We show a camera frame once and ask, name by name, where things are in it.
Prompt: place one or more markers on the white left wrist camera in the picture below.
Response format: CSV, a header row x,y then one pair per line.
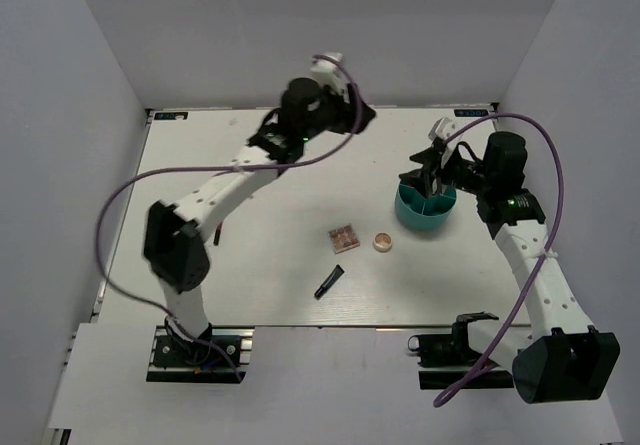
x,y
326,73

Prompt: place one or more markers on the round beige powder compact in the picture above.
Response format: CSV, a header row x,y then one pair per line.
x,y
382,242

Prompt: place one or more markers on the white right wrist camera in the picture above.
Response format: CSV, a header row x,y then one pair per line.
x,y
444,132

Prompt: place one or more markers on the teal round organizer cup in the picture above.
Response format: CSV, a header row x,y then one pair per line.
x,y
416,212

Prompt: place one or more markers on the black squeeze tube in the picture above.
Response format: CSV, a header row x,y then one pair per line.
x,y
329,282

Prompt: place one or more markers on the red lip gloss black cap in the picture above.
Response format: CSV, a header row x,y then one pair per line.
x,y
217,234

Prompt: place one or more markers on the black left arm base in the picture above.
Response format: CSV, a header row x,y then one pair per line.
x,y
174,360

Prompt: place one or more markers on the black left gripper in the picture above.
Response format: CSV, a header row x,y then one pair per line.
x,y
353,118

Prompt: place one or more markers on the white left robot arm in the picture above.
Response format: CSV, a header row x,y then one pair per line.
x,y
176,234

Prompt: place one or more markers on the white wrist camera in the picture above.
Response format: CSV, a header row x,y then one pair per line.
x,y
326,73
444,132

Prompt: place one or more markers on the orange eyeshadow palette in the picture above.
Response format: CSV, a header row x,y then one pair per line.
x,y
343,238

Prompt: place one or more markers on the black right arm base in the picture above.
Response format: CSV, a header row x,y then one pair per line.
x,y
445,357

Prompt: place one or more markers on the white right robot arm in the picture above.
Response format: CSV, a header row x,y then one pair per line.
x,y
550,346

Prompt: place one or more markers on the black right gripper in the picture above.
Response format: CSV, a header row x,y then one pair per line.
x,y
429,158

